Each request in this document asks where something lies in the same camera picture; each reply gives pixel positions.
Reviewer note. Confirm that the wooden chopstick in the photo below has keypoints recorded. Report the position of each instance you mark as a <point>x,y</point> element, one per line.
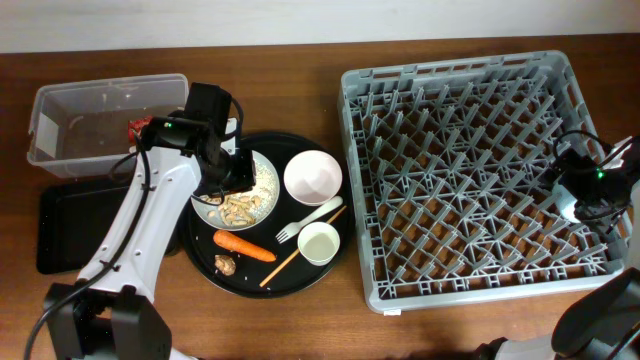
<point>293,255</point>

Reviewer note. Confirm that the orange carrot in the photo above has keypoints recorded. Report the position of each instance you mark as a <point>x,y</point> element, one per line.
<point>231,242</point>

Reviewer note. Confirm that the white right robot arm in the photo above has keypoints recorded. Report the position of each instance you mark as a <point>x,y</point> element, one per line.
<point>605,323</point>

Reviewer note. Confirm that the round black serving tray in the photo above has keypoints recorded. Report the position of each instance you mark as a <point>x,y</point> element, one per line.
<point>197,241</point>

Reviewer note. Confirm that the pale pink bowl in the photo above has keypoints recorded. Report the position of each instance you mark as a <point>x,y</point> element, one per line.
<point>312,177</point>

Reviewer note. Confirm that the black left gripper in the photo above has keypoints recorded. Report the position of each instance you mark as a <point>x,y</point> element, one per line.
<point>246,178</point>

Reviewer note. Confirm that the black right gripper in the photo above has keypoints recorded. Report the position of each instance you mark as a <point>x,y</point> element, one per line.
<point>580,165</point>

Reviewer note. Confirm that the brown ginger piece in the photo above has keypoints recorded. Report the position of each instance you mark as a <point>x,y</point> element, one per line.
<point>225,265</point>

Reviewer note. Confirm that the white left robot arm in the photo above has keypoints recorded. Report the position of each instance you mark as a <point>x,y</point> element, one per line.
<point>109,313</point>

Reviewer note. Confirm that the white paper cup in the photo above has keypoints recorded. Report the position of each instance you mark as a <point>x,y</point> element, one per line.
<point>318,243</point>

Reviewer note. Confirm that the grey dishwasher rack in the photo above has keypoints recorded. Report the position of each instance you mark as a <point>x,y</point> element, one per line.
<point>446,162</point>

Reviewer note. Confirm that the grey plate with food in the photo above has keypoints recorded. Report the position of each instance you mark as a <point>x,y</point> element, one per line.
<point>244,210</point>

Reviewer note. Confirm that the white plastic fork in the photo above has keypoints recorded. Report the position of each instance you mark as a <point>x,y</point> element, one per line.
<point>294,228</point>

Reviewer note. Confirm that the black rectangular tray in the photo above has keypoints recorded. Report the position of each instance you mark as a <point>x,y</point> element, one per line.
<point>74,218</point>

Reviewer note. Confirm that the red snack wrapper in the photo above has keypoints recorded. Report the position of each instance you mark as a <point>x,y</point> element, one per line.
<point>134,128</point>

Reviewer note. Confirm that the clear plastic waste bin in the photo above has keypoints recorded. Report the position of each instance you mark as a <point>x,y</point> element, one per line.
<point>80,129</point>

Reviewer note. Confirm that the light blue plastic cup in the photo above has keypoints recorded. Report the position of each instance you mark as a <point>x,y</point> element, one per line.
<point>565,202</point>

